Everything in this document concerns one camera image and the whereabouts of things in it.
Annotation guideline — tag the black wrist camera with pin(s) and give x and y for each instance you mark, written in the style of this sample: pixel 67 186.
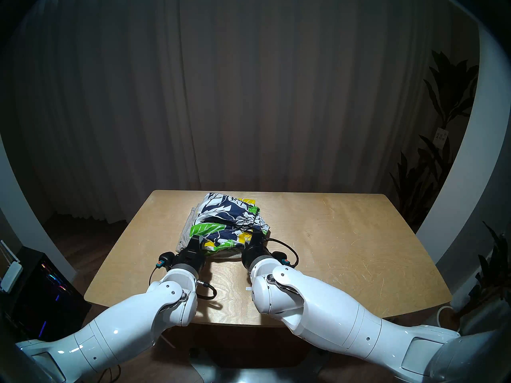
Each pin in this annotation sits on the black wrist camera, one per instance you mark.
pixel 280 258
pixel 165 260

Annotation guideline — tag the long beige curtain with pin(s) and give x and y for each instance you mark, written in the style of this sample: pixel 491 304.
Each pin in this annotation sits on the long beige curtain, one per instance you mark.
pixel 239 87

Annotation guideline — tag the white paper plant tag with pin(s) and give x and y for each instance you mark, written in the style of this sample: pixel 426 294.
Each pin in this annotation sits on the white paper plant tag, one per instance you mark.
pixel 440 137

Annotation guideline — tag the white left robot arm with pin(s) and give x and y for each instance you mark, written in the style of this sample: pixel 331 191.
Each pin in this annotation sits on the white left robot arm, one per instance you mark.
pixel 119 330

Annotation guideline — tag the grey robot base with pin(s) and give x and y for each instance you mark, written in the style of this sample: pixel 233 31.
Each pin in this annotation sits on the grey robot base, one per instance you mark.
pixel 247 374

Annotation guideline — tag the tall dark leafy plant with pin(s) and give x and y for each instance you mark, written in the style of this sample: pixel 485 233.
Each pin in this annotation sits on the tall dark leafy plant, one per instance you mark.
pixel 451 87

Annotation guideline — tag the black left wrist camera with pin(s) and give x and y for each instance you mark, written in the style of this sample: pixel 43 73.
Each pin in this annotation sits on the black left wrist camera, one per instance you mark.
pixel 165 260

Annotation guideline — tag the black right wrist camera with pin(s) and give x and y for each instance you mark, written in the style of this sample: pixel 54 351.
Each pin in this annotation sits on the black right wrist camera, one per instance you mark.
pixel 280 258

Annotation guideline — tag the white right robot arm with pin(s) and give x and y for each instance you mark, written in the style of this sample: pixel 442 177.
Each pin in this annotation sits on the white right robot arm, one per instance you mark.
pixel 339 314

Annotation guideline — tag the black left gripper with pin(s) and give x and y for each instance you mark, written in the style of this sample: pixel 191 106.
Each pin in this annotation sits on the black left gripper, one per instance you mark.
pixel 191 256

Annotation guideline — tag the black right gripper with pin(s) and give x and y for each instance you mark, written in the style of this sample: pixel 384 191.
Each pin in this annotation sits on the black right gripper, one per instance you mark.
pixel 255 250

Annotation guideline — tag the white box device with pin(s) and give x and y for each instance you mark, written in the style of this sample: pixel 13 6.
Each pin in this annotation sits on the white box device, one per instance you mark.
pixel 11 276

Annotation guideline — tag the white round plant pot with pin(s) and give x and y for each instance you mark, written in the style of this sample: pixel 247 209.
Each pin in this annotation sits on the white round plant pot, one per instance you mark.
pixel 441 312

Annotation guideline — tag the light wooden table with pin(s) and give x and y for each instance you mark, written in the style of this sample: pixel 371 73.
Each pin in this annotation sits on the light wooden table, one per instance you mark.
pixel 351 258

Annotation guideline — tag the black computer tower with lights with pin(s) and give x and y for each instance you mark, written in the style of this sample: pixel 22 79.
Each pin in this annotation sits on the black computer tower with lights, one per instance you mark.
pixel 44 302

